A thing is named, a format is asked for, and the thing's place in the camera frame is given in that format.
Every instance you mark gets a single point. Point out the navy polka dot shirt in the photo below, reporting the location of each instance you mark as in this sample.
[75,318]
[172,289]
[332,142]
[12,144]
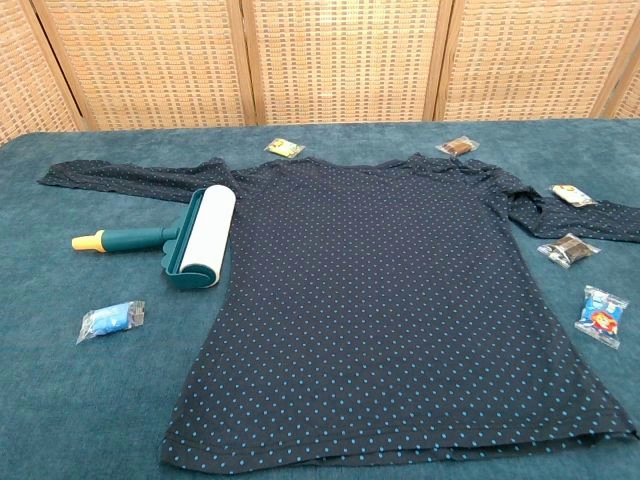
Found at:
[375,300]

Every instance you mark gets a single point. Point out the yellow snack packet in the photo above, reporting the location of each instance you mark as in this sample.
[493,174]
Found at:
[284,148]

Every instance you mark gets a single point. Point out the woven wooden folding screen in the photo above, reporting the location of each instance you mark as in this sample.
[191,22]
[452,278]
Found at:
[150,60]

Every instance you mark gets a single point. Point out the dark brown snack packet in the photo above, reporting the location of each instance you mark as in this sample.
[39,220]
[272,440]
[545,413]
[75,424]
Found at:
[570,250]

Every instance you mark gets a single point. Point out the white orange snack packet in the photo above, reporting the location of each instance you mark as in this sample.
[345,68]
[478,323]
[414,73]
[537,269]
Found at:
[572,195]

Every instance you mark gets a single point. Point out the blue cartoon snack packet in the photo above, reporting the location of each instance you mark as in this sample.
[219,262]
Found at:
[600,317]

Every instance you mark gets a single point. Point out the teal table cover cloth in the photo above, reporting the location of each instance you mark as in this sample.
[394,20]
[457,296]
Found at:
[75,400]

